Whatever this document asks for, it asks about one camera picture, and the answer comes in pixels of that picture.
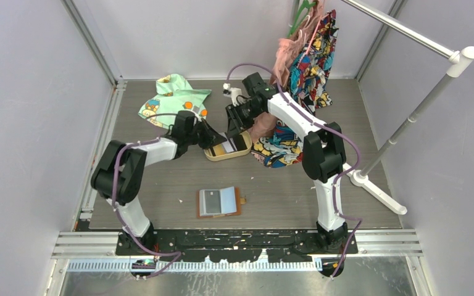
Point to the brown leather card holder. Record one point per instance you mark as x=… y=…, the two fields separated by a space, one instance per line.
x=231 y=202

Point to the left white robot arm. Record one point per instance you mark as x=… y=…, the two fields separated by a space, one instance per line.
x=119 y=174

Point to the colourful comic print garment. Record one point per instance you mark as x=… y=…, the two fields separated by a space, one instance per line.
x=306 y=85

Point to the beige oval card tray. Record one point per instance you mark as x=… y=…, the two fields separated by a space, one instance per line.
x=243 y=143

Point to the white VIP card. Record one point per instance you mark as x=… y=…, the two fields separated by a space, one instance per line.
x=230 y=146

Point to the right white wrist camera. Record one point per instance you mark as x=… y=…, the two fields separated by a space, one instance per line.
x=233 y=93

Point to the gold credit card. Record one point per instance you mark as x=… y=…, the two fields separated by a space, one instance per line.
x=217 y=151

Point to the pink hanging garment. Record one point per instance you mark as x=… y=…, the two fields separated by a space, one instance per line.
x=289 y=49

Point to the green clothes hanger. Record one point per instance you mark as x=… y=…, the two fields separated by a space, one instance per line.
x=300 y=9

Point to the green cartoon child shirt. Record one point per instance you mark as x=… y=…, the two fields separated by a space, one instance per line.
x=174 y=94

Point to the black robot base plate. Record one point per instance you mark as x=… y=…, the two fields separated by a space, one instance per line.
x=246 y=245

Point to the grey card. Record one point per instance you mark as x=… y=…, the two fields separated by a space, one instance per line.
x=212 y=202

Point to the slotted aluminium rail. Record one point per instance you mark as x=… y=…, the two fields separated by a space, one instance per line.
x=147 y=265

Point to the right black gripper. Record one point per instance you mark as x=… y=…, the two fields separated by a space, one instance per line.
x=235 y=124

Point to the white metal clothes rack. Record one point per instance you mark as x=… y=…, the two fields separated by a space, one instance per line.
x=431 y=168

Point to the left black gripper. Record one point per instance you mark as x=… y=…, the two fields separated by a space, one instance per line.
x=218 y=138

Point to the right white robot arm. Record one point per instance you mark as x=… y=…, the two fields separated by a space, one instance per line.
x=323 y=152

